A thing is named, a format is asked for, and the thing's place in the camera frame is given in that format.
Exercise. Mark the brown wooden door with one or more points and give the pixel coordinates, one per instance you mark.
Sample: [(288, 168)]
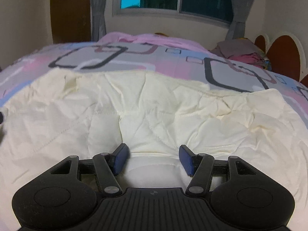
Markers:
[(70, 21)]

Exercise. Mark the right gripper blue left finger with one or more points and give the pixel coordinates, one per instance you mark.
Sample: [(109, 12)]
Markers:
[(108, 166)]

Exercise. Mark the right grey curtain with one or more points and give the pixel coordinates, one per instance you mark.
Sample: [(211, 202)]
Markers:
[(241, 10)]

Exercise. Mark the stack of folded clothes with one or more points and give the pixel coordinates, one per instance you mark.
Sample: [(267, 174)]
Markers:
[(242, 50)]

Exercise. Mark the white puffer jacket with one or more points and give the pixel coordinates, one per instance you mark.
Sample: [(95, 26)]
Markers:
[(66, 113)]

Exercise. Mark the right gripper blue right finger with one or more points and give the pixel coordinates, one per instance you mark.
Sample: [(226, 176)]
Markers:
[(199, 167)]

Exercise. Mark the left grey curtain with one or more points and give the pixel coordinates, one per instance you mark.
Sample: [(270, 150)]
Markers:
[(98, 28)]

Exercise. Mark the patterned grey pink bedsheet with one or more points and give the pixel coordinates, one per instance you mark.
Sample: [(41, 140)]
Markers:
[(208, 68)]

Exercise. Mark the grey curtain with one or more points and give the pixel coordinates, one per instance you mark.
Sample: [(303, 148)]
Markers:
[(241, 10), (98, 28)]

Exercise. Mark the red white headboard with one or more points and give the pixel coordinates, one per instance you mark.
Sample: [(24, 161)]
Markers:
[(286, 55)]

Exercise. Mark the pink blanket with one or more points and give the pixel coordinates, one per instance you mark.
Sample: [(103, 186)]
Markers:
[(154, 39)]

